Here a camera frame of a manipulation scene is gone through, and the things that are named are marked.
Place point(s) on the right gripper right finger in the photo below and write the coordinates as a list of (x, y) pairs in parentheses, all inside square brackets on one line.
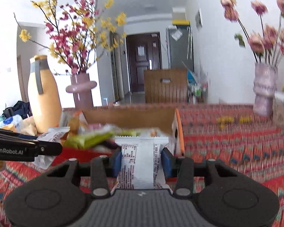
[(221, 195)]

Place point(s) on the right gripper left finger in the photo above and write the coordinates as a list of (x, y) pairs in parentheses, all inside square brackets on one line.
[(72, 193)]

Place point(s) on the long green white bar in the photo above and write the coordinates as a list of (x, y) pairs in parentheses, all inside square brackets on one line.
[(86, 141)]

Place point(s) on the white text snack packet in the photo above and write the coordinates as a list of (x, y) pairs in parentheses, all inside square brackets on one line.
[(50, 146)]

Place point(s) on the wet wipes pack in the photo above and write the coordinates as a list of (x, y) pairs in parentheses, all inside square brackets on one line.
[(12, 123)]

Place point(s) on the black bag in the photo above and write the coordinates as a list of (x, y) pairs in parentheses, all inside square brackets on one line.
[(20, 108)]

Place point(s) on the yellow thermos jug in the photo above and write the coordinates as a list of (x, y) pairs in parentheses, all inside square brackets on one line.
[(43, 95)]

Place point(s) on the patterned red tablecloth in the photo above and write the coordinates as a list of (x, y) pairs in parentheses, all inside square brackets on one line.
[(251, 144)]

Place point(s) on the pumpkin oat cracker packet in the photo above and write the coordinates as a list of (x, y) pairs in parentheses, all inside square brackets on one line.
[(77, 123)]

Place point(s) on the clear jar with lid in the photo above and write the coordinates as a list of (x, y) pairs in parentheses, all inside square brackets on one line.
[(278, 109)]

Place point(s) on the red cardboard snack box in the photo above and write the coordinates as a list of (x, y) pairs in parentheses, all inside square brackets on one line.
[(138, 118)]

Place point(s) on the wooden chair back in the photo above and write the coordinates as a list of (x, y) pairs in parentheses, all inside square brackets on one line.
[(166, 86)]

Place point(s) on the textured pink ceramic vase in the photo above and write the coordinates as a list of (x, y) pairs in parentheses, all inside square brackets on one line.
[(264, 87)]

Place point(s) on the pink yellow blossom branches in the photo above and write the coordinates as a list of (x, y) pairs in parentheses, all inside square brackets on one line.
[(78, 32)]

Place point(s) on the dried pink roses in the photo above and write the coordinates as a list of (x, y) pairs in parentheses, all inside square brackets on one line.
[(267, 46)]

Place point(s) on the dark brown entry door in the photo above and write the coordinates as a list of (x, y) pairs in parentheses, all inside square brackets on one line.
[(144, 53)]

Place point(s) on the grey refrigerator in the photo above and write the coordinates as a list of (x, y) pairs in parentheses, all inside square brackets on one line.
[(180, 47)]

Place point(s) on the pink ring glass vase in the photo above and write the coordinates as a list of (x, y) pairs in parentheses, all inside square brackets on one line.
[(81, 87)]

